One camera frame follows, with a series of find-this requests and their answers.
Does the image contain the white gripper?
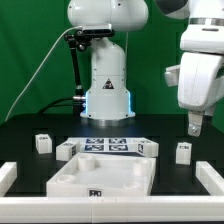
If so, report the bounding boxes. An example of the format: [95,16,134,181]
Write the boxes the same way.
[178,52,224,137]

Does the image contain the white square table top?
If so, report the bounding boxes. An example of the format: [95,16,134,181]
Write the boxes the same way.
[46,153,156,197]

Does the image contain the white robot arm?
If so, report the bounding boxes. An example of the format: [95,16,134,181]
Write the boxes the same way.
[67,0,224,136]

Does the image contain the white U-shaped obstacle fence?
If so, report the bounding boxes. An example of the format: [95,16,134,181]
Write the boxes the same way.
[0,160,224,224]

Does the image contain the apriltag base sheet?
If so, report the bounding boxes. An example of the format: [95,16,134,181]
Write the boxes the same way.
[68,137,150,153]

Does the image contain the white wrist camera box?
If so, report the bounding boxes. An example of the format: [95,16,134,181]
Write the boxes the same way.
[164,65,180,87]

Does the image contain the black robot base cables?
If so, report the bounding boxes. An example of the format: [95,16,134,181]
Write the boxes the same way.
[39,96,83,115]

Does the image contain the grey camera on mount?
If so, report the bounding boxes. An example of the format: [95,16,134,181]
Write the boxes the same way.
[82,24,112,36]

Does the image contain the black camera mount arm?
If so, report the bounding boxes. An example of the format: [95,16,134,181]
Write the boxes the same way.
[64,31,91,116]

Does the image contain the white camera cable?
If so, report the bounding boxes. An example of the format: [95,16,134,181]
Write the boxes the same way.
[3,25,84,123]

